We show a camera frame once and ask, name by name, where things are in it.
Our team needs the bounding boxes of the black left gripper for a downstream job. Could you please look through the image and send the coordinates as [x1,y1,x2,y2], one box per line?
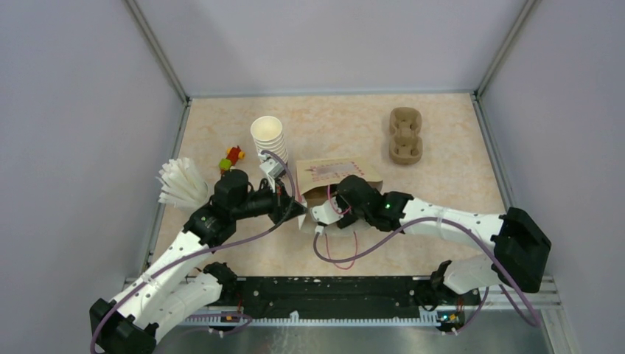
[232,177,308,225]

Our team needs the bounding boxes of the cream Cakes paper bag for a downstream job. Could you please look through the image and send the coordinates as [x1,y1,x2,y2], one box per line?
[296,157,383,260]

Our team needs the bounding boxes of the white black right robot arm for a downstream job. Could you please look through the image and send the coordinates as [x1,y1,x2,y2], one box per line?
[336,175,551,304]

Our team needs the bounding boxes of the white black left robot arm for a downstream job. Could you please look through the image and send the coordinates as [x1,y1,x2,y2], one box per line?
[89,170,307,353]

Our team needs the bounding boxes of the brown pulp cup carrier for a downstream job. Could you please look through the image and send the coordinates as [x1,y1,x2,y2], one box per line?
[388,107,423,165]

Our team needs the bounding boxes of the stack of white paper cups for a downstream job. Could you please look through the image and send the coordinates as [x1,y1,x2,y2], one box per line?
[250,116,289,163]

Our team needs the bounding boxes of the red green toy block figure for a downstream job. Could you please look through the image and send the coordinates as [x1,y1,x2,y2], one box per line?
[218,145,245,174]

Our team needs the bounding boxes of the bundle of white paper straws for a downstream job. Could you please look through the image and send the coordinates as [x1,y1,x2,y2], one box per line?
[156,157,209,212]

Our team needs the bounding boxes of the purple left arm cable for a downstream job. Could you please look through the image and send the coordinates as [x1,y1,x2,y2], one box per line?
[89,149,297,354]

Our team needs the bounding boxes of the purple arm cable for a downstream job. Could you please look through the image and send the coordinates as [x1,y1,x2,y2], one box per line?
[89,149,297,354]
[312,217,543,328]

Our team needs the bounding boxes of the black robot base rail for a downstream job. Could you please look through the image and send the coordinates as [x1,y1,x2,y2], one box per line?
[202,262,481,320]

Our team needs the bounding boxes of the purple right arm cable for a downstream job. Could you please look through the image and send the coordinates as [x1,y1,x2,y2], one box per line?
[312,217,543,328]

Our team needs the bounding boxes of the grey slotted cable duct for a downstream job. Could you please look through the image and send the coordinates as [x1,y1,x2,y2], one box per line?
[181,311,441,327]

